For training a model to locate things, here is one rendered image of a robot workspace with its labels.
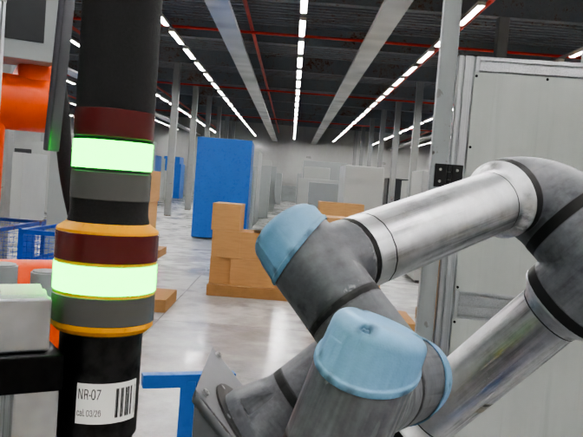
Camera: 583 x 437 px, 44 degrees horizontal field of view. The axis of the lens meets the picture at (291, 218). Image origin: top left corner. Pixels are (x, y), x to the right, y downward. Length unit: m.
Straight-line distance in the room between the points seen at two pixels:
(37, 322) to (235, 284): 9.37
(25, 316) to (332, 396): 0.27
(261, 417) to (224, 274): 8.62
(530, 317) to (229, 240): 8.76
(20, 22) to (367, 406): 3.89
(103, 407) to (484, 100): 1.90
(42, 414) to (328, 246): 0.38
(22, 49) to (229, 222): 5.78
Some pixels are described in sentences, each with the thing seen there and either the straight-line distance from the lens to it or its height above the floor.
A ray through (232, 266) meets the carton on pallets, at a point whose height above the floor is 0.39.
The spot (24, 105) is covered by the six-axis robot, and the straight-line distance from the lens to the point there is 4.32.
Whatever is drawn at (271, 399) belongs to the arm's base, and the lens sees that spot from 1.11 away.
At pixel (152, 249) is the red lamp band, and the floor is 1.57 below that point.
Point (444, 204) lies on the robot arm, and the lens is 0.77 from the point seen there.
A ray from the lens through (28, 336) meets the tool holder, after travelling 0.30.
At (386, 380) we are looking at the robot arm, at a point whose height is 1.47.
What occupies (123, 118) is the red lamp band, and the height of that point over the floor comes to 1.62.
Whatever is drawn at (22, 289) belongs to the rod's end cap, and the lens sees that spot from 0.31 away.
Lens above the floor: 1.60
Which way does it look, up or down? 3 degrees down
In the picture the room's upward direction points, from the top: 4 degrees clockwise
